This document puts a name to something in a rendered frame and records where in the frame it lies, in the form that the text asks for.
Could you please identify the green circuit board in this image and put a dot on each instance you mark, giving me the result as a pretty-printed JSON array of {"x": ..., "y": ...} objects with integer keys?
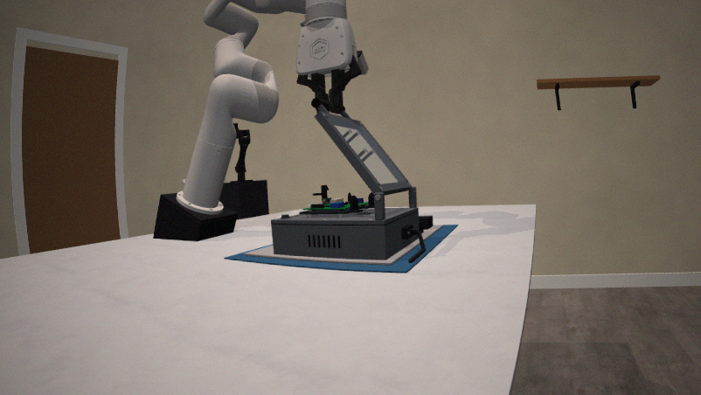
[{"x": 335, "y": 204}]

